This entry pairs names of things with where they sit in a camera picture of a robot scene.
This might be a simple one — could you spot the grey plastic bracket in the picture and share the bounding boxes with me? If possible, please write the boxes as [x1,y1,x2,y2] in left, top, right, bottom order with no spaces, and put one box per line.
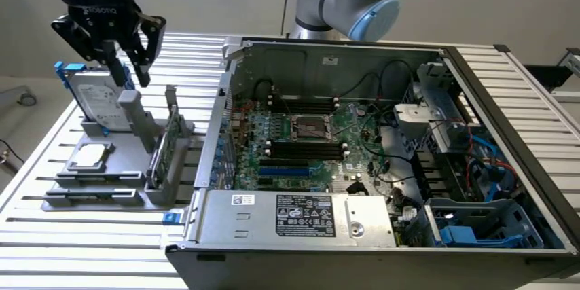
[391,102,431,139]

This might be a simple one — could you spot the aluminium profile bar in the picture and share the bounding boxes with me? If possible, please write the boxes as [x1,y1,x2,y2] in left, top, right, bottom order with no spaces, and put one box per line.
[553,48,580,77]

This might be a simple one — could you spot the silver CPU chip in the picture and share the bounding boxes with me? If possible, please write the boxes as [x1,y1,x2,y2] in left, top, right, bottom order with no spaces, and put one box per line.
[74,143,114,168]

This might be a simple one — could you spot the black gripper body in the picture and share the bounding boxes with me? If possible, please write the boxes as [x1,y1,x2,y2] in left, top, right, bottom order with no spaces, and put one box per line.
[66,0,145,55]

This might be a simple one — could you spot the silver chipset heatsink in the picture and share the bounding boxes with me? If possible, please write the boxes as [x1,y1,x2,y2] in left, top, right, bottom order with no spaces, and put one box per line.
[329,180,363,196]

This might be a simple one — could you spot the dark RAM stick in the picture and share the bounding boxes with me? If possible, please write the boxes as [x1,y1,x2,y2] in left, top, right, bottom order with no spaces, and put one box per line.
[43,189,137,200]

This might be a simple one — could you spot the grey blue disk bay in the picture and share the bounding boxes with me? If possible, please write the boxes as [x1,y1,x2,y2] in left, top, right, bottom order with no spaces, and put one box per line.
[422,197,545,249]

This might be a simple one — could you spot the black RAM slot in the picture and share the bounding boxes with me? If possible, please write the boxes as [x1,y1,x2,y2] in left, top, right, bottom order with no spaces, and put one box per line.
[269,141,347,148]
[270,105,338,112]
[270,94,338,100]
[269,149,347,158]
[269,154,347,162]
[270,97,338,104]
[269,145,347,153]
[270,101,338,108]

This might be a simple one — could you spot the metal CPU socket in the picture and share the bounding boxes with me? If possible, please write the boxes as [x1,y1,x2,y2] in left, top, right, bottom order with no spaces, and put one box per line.
[289,113,337,142]

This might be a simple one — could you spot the black expansion slot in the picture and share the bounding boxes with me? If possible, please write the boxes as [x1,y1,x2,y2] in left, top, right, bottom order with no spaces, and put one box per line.
[258,158,314,168]

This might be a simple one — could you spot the short black wire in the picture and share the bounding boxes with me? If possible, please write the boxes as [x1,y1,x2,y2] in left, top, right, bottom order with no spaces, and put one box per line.
[251,78,274,101]

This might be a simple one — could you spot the black floor cable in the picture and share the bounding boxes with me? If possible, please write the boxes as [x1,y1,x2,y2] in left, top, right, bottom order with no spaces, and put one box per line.
[0,138,26,173]

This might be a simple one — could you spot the blue disk carrier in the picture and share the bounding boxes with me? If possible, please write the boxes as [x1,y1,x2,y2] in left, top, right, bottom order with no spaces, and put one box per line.
[53,61,135,135]

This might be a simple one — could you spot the long black wire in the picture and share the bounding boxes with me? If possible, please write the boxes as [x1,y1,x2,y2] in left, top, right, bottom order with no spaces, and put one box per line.
[338,59,417,101]

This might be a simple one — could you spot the silver power supply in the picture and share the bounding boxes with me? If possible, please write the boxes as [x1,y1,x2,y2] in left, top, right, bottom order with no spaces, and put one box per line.
[193,189,398,249]

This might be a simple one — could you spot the open black PC case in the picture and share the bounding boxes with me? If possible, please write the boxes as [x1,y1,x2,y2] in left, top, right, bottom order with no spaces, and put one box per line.
[165,35,580,290]

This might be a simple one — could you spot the black looped wire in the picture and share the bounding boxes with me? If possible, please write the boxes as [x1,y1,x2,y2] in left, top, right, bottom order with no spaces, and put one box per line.
[373,152,422,183]

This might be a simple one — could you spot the silver hard disk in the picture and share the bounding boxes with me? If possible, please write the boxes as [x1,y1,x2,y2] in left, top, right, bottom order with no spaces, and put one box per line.
[66,72,133,132]

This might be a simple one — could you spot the black table bracket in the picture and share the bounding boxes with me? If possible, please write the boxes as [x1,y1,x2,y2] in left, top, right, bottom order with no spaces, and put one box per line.
[523,63,573,93]

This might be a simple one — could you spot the grey caster wheel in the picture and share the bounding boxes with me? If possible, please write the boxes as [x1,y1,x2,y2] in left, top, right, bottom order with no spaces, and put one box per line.
[15,90,38,106]

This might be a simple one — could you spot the metal disk bay cage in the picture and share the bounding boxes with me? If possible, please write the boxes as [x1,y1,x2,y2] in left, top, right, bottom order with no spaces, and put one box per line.
[411,61,482,155]

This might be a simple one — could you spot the green motherboard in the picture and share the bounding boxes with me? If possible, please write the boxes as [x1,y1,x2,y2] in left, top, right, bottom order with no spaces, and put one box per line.
[225,95,395,196]

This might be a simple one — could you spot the red wire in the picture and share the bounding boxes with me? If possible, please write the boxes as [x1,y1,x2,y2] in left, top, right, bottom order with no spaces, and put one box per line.
[465,139,519,184]

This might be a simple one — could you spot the blue expansion slot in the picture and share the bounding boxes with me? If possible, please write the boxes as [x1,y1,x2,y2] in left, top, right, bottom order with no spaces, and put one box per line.
[258,166,309,176]

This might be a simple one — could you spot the blue data wire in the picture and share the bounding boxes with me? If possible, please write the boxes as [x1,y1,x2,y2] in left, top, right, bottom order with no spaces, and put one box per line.
[465,132,518,203]

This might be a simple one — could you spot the green graphics card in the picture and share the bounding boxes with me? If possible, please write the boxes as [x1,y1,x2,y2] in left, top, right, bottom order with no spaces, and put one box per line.
[146,85,187,192]

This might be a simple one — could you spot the grey parts rack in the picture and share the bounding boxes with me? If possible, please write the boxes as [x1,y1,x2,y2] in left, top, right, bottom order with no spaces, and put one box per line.
[41,84,195,213]

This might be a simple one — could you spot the blue bay carrier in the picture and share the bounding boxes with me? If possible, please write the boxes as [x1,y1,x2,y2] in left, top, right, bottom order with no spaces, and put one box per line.
[439,224,477,247]

